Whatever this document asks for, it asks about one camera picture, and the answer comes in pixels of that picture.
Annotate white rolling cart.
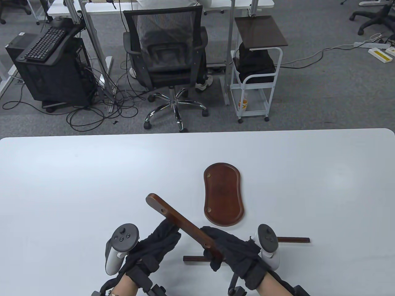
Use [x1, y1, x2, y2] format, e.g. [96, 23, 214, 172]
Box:
[230, 15, 288, 124]

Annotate brown cart top board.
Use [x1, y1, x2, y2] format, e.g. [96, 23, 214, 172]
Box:
[235, 15, 288, 50]

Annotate person's left hand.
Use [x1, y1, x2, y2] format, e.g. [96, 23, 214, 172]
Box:
[123, 220, 182, 286]

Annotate black keyboard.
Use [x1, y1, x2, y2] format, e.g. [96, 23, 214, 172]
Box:
[25, 27, 70, 60]

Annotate black floor cables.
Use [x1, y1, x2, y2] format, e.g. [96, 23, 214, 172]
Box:
[2, 62, 148, 130]

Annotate black bag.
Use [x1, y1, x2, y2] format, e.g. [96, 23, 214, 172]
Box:
[233, 42, 276, 84]

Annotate black computer tower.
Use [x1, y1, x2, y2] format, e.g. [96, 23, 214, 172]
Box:
[5, 33, 96, 107]

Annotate white office desk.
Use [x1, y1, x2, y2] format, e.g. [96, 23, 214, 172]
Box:
[47, 0, 274, 17]

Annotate aluminium frame post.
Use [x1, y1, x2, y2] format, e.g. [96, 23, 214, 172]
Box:
[78, 0, 115, 113]
[221, 0, 236, 105]

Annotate person's left forearm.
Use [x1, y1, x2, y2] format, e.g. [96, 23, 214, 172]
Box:
[108, 273, 139, 296]

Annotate brown wooden key rack tray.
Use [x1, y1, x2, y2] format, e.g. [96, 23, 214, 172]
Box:
[204, 163, 245, 227]

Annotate black mesh office chair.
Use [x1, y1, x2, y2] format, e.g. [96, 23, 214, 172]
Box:
[123, 7, 209, 133]

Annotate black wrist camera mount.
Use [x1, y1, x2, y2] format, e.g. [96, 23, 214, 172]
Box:
[92, 265, 168, 296]
[228, 271, 247, 296]

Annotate grey white tracking controller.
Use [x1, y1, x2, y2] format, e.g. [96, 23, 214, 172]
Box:
[105, 224, 140, 275]
[250, 224, 281, 271]

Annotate black keyboard tray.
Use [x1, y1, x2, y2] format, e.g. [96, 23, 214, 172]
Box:
[15, 18, 86, 67]

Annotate person's right hand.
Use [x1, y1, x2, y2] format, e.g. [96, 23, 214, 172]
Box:
[200, 226, 269, 290]

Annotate black office chair base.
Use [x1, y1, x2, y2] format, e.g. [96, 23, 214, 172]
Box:
[350, 0, 395, 35]
[0, 0, 33, 24]

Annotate brown wooden key rack bar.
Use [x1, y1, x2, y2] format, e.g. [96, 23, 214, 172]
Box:
[146, 193, 225, 264]

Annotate white power strip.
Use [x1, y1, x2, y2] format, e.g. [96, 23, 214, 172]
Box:
[354, 42, 390, 49]

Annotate person's right forearm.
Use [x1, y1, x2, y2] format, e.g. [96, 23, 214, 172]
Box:
[256, 271, 312, 296]

